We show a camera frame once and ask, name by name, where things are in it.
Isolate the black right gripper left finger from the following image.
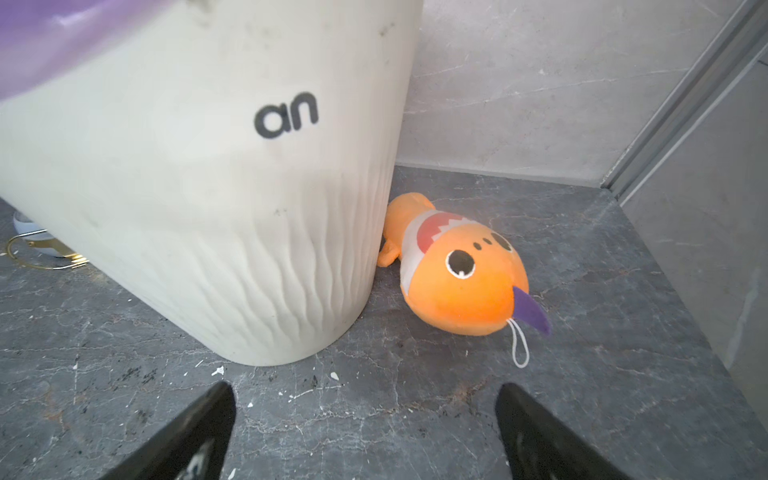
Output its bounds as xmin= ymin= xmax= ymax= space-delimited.
xmin=104 ymin=381 xmax=236 ymax=479

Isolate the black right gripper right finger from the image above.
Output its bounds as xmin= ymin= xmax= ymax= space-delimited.
xmin=495 ymin=383 xmax=628 ymax=480

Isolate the orange fish plush toy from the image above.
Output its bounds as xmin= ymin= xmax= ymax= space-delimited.
xmin=377 ymin=192 xmax=551 ymax=352

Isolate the cream plastic waste bin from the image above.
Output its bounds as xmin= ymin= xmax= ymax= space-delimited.
xmin=1 ymin=1 xmax=423 ymax=366

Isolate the pink bin liner bag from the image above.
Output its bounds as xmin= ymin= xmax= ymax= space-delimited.
xmin=1 ymin=1 xmax=171 ymax=101

